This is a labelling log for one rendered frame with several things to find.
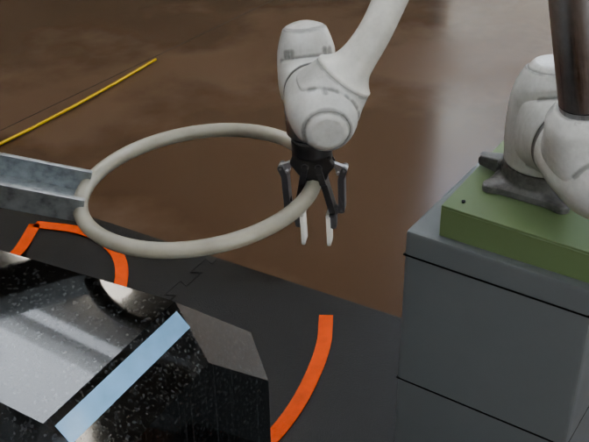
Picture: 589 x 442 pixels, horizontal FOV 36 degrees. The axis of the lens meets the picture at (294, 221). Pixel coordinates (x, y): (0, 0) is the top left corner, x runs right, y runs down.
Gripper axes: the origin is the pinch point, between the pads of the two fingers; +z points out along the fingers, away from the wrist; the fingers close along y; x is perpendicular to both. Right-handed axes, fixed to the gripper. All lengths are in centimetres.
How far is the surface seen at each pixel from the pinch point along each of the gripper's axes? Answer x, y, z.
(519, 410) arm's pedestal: 0, -41, 44
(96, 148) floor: -181, 133, 82
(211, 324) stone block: 17.8, 17.7, 11.5
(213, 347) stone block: 24.6, 15.5, 11.3
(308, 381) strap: -48, 15, 84
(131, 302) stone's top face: 27.1, 28.7, 0.3
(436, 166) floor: -189, -13, 89
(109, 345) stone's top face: 39.0, 28.3, 0.2
